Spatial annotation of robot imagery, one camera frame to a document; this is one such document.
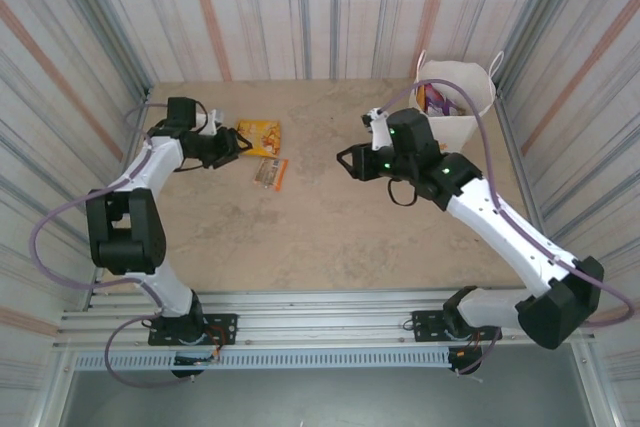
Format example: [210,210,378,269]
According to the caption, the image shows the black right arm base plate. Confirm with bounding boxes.
[410,309,503,343]

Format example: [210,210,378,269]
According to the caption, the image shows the white paper bag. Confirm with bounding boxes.
[408,50,506,154]

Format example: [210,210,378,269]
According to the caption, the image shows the aluminium mounting rail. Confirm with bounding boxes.
[52,289,597,349]

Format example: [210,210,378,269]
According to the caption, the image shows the red black wire bundle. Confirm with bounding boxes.
[207,325,225,363]
[452,329,485,359]

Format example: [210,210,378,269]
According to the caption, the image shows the yellow snack bag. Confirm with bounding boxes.
[235,119,282,157]

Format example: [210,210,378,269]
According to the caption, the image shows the small brown orange snack bar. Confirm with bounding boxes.
[252,156,290,192]

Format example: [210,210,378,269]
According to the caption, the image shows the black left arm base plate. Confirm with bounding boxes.
[148,313,239,347]

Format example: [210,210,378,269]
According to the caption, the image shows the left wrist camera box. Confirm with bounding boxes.
[204,108,227,137]

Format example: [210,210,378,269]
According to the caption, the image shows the purple Fox's candy bag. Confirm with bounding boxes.
[426,82,460,117]

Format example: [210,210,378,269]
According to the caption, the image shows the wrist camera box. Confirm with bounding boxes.
[361,107,392,151]
[204,108,227,137]

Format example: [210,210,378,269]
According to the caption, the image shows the slotted grey cable duct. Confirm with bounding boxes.
[73,349,451,372]

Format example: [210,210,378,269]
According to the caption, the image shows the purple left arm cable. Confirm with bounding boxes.
[30,101,194,389]

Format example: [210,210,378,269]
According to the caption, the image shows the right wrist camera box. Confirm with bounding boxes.
[361,107,392,151]

